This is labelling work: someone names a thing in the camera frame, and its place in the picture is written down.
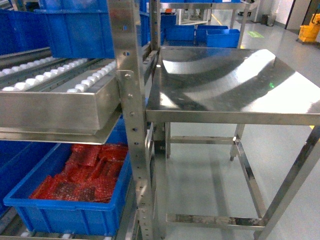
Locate blue bin with red parts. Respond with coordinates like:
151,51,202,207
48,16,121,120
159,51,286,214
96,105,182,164
3,142,133,237

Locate stainless steel roller shelf rack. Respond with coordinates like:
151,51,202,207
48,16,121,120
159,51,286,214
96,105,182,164
0,0,166,240

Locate stainless steel side table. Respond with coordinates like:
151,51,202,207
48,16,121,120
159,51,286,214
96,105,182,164
146,46,320,240

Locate red bubble wrap parts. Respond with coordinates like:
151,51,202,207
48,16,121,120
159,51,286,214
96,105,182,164
29,143,128,203

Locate yellow mop bucket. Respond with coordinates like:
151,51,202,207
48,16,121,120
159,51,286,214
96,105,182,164
298,13,320,43

